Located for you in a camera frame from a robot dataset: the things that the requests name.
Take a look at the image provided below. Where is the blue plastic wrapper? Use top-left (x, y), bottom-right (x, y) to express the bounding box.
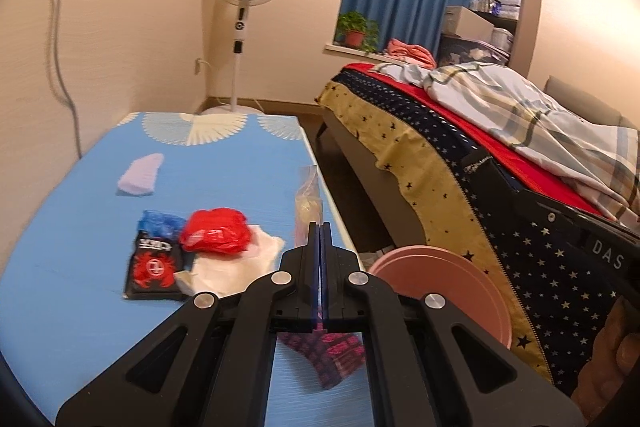
top-left (138, 210), bottom-right (186, 242)

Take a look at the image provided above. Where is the clear plastic bag with toy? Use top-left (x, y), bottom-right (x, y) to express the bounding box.
top-left (294, 166), bottom-right (323, 247)

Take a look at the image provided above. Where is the white foam net sleeve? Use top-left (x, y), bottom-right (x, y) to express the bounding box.
top-left (117, 153), bottom-right (165, 196)

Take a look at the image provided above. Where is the pink trash bin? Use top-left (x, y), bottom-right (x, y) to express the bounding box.
top-left (369, 245), bottom-right (512, 348)

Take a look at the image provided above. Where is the person's hand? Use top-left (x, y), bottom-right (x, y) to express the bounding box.
top-left (572, 297), bottom-right (639, 423)

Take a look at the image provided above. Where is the purple plaid wrapper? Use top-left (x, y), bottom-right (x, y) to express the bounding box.
top-left (278, 331), bottom-right (366, 390)

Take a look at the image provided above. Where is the black red snack packet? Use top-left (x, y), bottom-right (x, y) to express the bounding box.
top-left (124, 232), bottom-right (186, 301)

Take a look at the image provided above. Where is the red plastic bag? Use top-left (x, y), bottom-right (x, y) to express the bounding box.
top-left (179, 208), bottom-right (252, 256)

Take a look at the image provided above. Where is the blue patterned table cover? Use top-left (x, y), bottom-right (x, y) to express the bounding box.
top-left (0, 109), bottom-right (377, 427)

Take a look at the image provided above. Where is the navy star blanket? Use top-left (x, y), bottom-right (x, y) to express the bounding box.
top-left (331, 69), bottom-right (640, 398)

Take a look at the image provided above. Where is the yellow star bed sheet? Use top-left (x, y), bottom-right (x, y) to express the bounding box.
top-left (319, 80), bottom-right (553, 381)

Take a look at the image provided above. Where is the red blanket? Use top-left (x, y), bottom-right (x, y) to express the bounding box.
top-left (333, 63), bottom-right (602, 217)

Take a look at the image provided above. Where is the plaid light quilt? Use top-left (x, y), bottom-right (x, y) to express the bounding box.
top-left (373, 62), bottom-right (639, 233)

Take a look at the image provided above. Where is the grey bed headboard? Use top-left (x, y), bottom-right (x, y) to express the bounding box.
top-left (544, 76), bottom-right (638, 130)

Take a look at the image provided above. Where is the pink clothing pile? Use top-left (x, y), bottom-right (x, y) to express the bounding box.
top-left (384, 38), bottom-right (437, 69)

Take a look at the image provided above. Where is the potted green plant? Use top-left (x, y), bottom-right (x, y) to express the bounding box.
top-left (334, 11), bottom-right (378, 53)

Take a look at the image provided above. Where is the cardboard box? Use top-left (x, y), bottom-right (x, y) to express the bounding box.
top-left (442, 5), bottom-right (494, 42)

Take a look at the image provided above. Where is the wall shelf with items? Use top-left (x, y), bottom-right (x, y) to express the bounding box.
top-left (469, 0), bottom-right (522, 53)

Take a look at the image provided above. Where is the grey wall cable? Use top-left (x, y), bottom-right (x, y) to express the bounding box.
top-left (48, 0), bottom-right (86, 160)

